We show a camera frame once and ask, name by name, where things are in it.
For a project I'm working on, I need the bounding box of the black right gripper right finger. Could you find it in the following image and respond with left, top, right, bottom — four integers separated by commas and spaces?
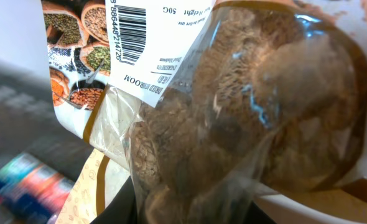
243, 202, 276, 224

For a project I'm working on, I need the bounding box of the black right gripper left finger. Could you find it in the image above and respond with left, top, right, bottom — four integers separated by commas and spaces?
91, 177, 137, 224

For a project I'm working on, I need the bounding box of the Kleenex tissue multipack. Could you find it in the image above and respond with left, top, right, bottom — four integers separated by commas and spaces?
0, 153, 74, 224

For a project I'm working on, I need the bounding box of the dried mushroom pouch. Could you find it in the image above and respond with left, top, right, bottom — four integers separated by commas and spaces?
41, 0, 367, 223

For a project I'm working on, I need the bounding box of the grey plastic basket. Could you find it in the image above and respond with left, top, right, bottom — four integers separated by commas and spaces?
0, 61, 91, 183

